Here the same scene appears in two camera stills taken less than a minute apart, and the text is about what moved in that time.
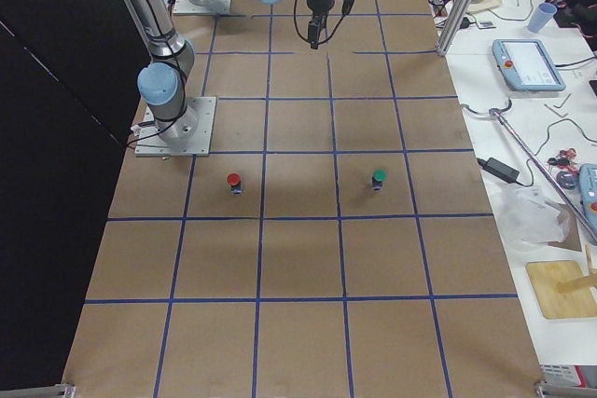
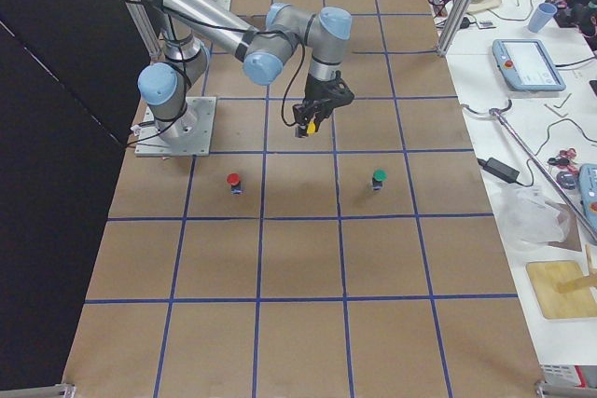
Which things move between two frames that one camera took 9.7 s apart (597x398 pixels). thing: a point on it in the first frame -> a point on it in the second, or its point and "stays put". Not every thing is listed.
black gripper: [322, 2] -> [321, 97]
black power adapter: [498, 169] stays put
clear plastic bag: [528, 220] stays put
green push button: [380, 175] stays put
